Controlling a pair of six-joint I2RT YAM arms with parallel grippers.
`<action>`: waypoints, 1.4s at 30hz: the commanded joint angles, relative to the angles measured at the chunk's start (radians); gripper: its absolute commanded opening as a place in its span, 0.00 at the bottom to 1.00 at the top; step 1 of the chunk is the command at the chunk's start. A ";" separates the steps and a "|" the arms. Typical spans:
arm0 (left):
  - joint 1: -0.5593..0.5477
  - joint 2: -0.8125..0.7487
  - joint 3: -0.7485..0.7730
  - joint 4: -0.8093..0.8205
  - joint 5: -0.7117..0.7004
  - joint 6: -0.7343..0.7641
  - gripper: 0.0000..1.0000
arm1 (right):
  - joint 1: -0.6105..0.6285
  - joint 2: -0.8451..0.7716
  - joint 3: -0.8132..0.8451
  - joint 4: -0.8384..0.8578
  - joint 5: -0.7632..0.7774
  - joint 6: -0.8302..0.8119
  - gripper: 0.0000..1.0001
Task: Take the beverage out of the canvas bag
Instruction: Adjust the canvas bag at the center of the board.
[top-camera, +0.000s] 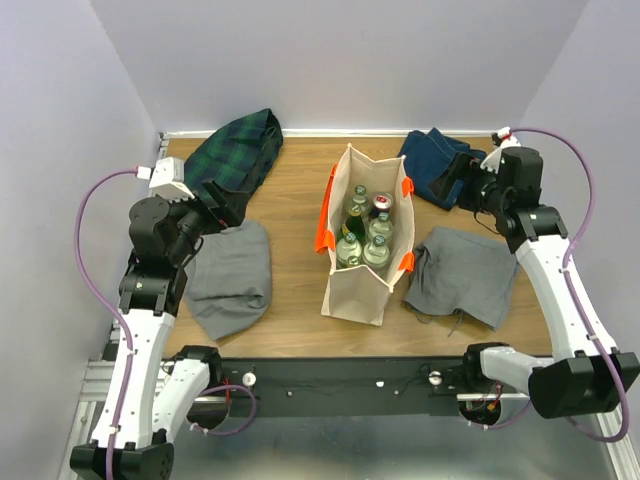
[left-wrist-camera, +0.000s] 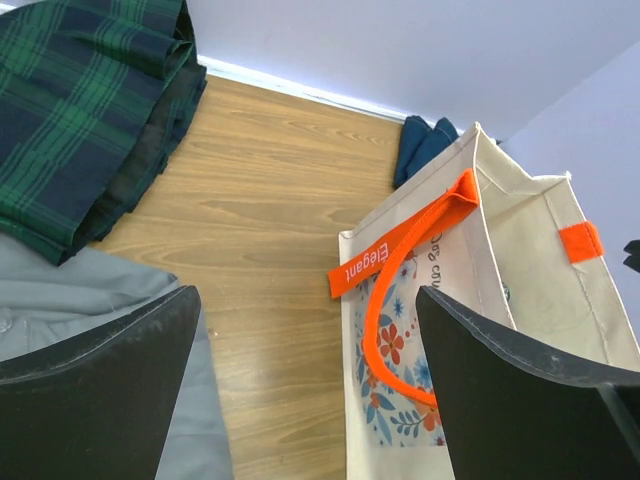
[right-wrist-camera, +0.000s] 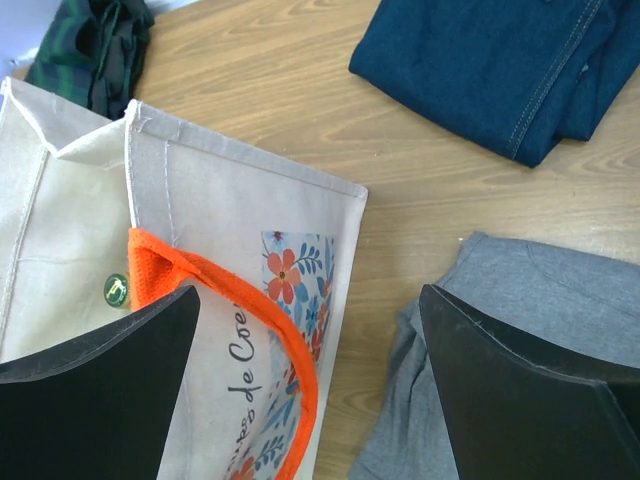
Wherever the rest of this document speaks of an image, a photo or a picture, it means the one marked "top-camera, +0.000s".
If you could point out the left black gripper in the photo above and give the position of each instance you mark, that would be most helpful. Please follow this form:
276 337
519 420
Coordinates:
230 213

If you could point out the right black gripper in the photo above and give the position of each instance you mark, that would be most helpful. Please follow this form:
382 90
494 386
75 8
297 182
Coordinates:
468 169

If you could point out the beige canvas tote bag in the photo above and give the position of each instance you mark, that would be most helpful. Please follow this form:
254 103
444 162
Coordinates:
359 294

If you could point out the green perrier bottle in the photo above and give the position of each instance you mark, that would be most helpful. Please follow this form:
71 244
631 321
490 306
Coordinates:
364 214
355 225

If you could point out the clear bottle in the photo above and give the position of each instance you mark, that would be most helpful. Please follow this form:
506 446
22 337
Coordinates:
376 254
360 197
381 226
348 252

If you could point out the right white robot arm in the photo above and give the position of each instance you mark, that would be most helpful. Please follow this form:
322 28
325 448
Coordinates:
586 373

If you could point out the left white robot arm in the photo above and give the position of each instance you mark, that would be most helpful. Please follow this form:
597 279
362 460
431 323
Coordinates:
134 437

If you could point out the blue denim jeans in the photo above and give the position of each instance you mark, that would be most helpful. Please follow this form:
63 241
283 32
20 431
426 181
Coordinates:
426 158

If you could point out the green plaid cloth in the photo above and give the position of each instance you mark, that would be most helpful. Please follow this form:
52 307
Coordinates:
238 156

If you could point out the red soda can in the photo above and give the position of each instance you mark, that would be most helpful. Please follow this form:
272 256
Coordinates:
382 202

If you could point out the left grey cloth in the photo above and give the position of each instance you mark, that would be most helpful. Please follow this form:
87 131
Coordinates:
230 280

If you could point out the right grey shorts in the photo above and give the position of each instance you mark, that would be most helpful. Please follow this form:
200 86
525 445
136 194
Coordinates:
462 272

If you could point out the clear bottle back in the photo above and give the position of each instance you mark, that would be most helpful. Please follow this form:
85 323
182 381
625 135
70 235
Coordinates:
360 197

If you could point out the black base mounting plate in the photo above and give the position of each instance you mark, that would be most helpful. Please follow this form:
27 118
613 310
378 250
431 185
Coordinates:
351 386

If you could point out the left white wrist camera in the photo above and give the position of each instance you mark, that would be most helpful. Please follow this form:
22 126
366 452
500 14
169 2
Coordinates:
167 180

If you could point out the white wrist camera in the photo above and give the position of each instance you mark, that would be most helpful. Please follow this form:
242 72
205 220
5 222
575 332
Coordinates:
167 180
501 139

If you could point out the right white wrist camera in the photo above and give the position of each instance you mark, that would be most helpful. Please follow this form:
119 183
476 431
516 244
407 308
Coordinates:
501 139

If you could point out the aluminium frame rail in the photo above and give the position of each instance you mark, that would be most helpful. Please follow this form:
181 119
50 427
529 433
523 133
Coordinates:
107 380

